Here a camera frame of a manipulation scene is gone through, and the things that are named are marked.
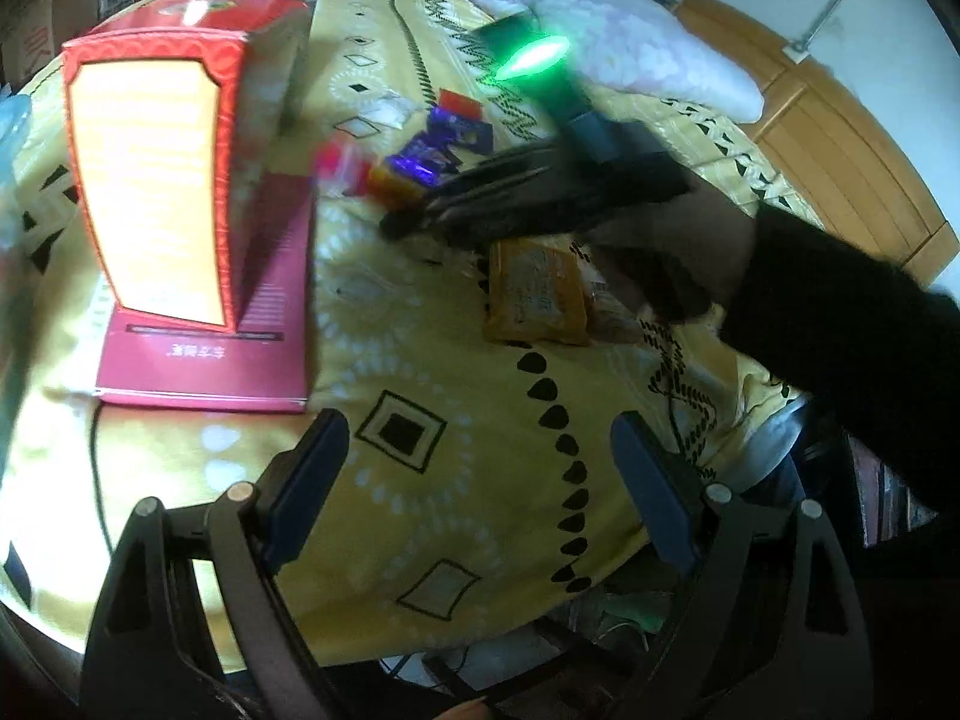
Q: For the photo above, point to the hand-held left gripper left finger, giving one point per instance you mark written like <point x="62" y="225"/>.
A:
<point x="311" y="495"/>

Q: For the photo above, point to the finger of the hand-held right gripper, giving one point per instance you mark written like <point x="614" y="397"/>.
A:
<point x="495" y="172"/>
<point x="465" y="221"/>

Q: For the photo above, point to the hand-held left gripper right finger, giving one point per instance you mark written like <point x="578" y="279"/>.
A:
<point x="649" y="491"/>

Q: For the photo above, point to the small orange snack packet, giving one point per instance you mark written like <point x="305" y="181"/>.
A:
<point x="394" y="186"/>

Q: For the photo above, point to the brown pastry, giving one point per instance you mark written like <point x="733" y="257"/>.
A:
<point x="615" y="307"/>

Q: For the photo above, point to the person's right forearm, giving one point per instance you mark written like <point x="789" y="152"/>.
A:
<point x="840" y="330"/>

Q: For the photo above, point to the person's right hand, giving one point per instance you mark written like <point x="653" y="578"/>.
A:
<point x="697" y="240"/>

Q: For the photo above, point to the person's left hand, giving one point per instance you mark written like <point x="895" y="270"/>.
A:
<point x="461" y="712"/>

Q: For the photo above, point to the purple snack packet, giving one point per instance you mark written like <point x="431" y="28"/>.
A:
<point x="459" y="129"/>
<point x="420" y="161"/>

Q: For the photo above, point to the flat red snack packet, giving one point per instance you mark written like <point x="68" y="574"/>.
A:
<point x="459" y="101"/>

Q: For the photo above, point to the floral white quilt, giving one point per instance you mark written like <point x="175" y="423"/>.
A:
<point x="645" y="45"/>

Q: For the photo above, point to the white snack packet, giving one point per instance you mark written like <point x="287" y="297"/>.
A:
<point x="390" y="109"/>

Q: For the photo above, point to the pink snack packet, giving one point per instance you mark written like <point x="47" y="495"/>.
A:
<point x="341" y="165"/>

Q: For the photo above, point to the yellow patterned bedsheet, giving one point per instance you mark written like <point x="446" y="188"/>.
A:
<point x="450" y="465"/>

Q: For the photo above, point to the flat pink box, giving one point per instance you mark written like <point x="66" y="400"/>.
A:
<point x="277" y="315"/>

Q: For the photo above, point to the wooden headboard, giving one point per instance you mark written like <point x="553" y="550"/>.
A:
<point x="840" y="135"/>

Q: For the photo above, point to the tall red box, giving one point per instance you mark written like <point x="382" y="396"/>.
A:
<point x="150" y="165"/>

